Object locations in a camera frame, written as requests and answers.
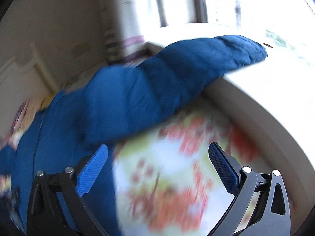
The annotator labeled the blue puffer jacket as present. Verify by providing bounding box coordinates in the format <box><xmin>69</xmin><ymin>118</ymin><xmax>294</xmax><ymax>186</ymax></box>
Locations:
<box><xmin>1</xmin><ymin>35</ymin><xmax>268</xmax><ymax>225</ymax></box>

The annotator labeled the floral bed sheet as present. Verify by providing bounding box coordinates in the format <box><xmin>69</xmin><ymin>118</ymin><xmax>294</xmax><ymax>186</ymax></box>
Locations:
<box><xmin>0</xmin><ymin>95</ymin><xmax>274</xmax><ymax>236</ymax></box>

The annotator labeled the white wooden headboard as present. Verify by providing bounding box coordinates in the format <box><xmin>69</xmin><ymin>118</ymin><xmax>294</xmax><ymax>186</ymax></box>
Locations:
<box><xmin>1</xmin><ymin>43</ymin><xmax>60</xmax><ymax>134</ymax></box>

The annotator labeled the patterned window curtain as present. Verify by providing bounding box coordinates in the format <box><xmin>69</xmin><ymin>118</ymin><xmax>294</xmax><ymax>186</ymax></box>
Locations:
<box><xmin>98</xmin><ymin>0</ymin><xmax>161</xmax><ymax>65</ymax></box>

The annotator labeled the window frame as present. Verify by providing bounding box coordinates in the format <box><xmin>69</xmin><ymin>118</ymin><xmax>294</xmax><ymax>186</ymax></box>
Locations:
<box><xmin>156</xmin><ymin>0</ymin><xmax>242</xmax><ymax>27</ymax></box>

